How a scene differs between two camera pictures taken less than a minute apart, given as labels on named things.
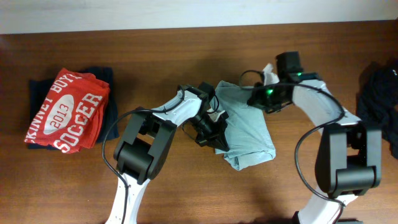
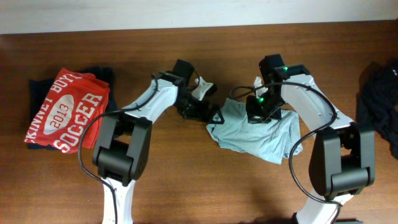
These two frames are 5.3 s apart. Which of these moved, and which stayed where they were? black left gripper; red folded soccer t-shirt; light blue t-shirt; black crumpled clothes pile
Moved: black left gripper; light blue t-shirt
Stayed: black crumpled clothes pile; red folded soccer t-shirt
